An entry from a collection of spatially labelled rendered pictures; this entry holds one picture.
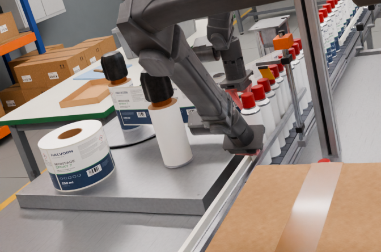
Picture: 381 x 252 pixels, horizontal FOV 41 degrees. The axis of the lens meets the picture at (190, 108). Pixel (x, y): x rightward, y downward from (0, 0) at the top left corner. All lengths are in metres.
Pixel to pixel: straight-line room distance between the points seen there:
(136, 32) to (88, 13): 7.22
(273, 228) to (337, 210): 0.09
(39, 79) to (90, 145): 3.87
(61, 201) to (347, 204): 1.04
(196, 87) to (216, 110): 0.12
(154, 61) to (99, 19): 7.37
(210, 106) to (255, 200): 0.32
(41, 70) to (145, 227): 4.07
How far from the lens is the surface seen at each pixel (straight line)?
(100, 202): 1.50
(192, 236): 1.11
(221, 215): 1.06
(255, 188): 0.80
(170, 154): 1.49
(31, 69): 5.40
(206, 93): 0.98
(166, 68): 0.80
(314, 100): 1.41
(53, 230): 1.53
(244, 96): 1.31
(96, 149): 1.55
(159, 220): 1.38
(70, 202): 1.58
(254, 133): 1.26
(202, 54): 1.39
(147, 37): 0.74
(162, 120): 1.44
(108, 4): 8.40
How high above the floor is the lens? 1.51
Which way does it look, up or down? 19 degrees down
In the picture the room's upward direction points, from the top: 15 degrees counter-clockwise
